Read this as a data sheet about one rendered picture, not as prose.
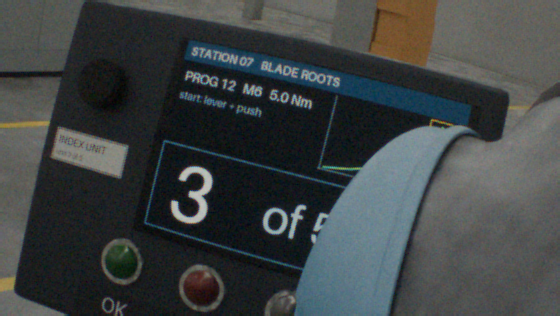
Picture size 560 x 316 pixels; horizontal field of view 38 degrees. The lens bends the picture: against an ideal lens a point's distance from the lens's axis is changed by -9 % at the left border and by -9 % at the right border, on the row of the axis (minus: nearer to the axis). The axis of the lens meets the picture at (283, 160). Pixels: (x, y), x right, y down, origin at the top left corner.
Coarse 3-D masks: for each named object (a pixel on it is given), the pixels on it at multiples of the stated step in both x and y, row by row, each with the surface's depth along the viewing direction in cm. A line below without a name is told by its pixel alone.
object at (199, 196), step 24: (168, 144) 48; (168, 168) 48; (192, 168) 47; (216, 168) 47; (240, 168) 47; (168, 192) 48; (192, 192) 47; (216, 192) 47; (144, 216) 48; (168, 216) 47; (192, 216) 47; (216, 216) 47; (192, 240) 47; (216, 240) 47
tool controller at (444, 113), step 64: (128, 64) 49; (192, 64) 48; (256, 64) 47; (320, 64) 46; (384, 64) 46; (64, 128) 49; (128, 128) 49; (192, 128) 47; (256, 128) 47; (320, 128) 46; (384, 128) 45; (64, 192) 49; (128, 192) 48; (256, 192) 46; (320, 192) 46; (64, 256) 49; (192, 256) 47; (256, 256) 46
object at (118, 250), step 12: (120, 240) 48; (108, 252) 48; (120, 252) 47; (132, 252) 47; (108, 264) 47; (120, 264) 47; (132, 264) 47; (144, 264) 48; (108, 276) 48; (120, 276) 47; (132, 276) 48
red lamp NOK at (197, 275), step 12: (192, 276) 46; (204, 276) 46; (216, 276) 46; (180, 288) 47; (192, 288) 46; (204, 288) 46; (216, 288) 46; (192, 300) 46; (204, 300) 46; (216, 300) 46
